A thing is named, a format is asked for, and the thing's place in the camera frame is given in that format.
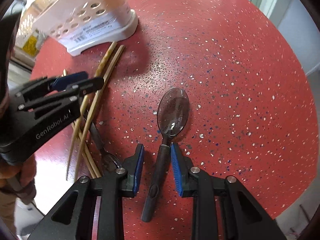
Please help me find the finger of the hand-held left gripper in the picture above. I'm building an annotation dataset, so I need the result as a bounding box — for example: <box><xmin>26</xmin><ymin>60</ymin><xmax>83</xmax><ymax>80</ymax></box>
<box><xmin>18</xmin><ymin>77</ymin><xmax>105</xmax><ymax>112</ymax></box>
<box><xmin>17</xmin><ymin>71</ymin><xmax>89</xmax><ymax>100</ymax></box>

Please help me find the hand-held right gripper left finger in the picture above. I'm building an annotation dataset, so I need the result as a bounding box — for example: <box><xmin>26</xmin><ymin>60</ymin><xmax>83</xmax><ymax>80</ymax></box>
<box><xmin>27</xmin><ymin>143</ymin><xmax>145</xmax><ymax>240</ymax></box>

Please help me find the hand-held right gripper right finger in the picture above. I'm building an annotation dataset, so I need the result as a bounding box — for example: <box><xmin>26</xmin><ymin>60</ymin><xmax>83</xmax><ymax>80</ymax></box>
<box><xmin>170</xmin><ymin>142</ymin><xmax>287</xmax><ymax>240</ymax></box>

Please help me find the wooden chopstick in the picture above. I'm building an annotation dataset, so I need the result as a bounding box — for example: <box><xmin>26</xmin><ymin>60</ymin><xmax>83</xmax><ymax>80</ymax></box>
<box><xmin>72</xmin><ymin>120</ymin><xmax>103</xmax><ymax>178</ymax></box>
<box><xmin>65</xmin><ymin>41</ymin><xmax>118</xmax><ymax>180</ymax></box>
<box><xmin>74</xmin><ymin>45</ymin><xmax>125</xmax><ymax>182</ymax></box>
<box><xmin>62</xmin><ymin>69</ymin><xmax>98</xmax><ymax>179</ymax></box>

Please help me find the beige flower cutout storage rack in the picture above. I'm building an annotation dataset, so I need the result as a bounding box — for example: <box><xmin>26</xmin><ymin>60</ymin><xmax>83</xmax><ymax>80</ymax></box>
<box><xmin>19</xmin><ymin>0</ymin><xmax>63</xmax><ymax>34</ymax></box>

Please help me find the black handled metal spoon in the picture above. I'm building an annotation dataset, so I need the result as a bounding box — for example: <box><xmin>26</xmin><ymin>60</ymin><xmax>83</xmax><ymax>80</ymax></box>
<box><xmin>141</xmin><ymin>87</ymin><xmax>190</xmax><ymax>223</ymax></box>
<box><xmin>84</xmin><ymin>110</ymin><xmax>122</xmax><ymax>172</ymax></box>

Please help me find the beige plastic utensil holder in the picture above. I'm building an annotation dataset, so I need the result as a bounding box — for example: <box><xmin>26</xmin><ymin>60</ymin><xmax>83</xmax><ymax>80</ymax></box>
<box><xmin>32</xmin><ymin>0</ymin><xmax>139</xmax><ymax>56</ymax></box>

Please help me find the person's left hand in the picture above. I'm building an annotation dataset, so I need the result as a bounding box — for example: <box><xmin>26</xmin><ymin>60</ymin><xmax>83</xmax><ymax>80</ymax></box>
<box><xmin>0</xmin><ymin>155</ymin><xmax>37</xmax><ymax>205</ymax></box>

